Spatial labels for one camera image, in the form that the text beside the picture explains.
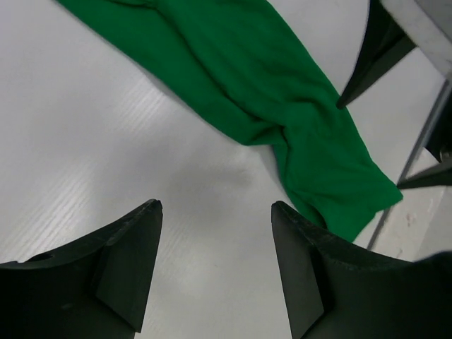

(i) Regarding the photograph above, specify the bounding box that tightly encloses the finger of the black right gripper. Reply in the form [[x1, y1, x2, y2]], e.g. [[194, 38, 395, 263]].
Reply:
[[336, 0, 415, 109]]

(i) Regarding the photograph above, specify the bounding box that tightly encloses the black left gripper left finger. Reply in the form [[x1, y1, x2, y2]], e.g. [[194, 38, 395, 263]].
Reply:
[[1, 199, 163, 338]]

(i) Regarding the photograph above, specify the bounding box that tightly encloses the green t shirt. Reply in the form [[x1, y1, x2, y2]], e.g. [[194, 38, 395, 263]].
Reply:
[[63, 0, 403, 241]]

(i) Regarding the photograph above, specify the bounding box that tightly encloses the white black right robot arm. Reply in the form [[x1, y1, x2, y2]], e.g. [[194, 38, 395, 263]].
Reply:
[[336, 1, 451, 108]]

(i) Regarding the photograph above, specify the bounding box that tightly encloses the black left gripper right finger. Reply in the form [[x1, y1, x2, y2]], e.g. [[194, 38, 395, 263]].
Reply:
[[271, 201, 451, 338]]

